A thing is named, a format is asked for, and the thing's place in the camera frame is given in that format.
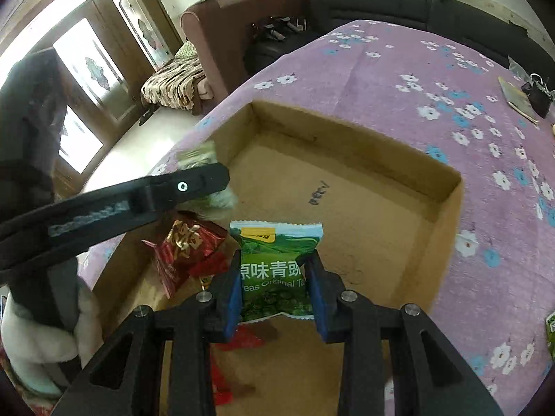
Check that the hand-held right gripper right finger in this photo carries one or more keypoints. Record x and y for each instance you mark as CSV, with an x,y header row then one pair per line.
x,y
316,307

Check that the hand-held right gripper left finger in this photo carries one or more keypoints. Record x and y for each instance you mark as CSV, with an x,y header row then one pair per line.
x,y
232,307

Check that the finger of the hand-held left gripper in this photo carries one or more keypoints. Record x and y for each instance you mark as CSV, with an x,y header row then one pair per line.
x,y
182,187

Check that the pale green snack packet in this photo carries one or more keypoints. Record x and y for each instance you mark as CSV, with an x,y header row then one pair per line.
x,y
217,199

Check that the green pea snack packet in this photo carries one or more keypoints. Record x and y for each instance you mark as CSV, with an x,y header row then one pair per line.
x,y
273,268

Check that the cardboard box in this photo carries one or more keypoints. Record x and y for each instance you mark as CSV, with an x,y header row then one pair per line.
x,y
347,190

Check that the person's left forearm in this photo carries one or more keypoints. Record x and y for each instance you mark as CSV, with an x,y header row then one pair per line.
x,y
43,346

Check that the plain red snack packet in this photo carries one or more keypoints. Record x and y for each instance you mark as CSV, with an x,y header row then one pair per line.
x,y
240,338

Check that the red gold-print snack packet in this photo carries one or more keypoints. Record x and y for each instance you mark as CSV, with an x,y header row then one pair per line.
x,y
186,247

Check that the pair of dark slippers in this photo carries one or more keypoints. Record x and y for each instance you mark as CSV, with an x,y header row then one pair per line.
x,y
146,118

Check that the patterned blanket bed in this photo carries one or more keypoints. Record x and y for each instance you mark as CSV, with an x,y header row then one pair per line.
x,y
173,82

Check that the wooden glass-panel door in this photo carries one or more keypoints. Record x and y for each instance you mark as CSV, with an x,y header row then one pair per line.
x,y
104,21

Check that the green floral cushion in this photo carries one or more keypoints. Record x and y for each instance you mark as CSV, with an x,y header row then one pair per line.
x,y
186,50

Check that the brown armchair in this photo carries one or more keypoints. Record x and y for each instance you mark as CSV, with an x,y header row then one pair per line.
x,y
225,30

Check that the black and grey gadgets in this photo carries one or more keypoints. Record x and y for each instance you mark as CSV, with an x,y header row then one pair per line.
x,y
277,28

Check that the purple floral tablecloth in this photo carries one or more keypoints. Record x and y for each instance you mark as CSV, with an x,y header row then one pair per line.
x,y
381,78

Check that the black leather sofa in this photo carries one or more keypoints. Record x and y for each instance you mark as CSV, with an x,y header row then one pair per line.
x,y
390,4

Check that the tan booklet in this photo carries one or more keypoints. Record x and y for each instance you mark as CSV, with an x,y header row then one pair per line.
x,y
516,97

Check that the black padlock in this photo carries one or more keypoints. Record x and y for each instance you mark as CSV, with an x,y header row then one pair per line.
x,y
537,93

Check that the clear plastic bag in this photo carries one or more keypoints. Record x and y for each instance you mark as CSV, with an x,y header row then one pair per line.
x,y
517,67

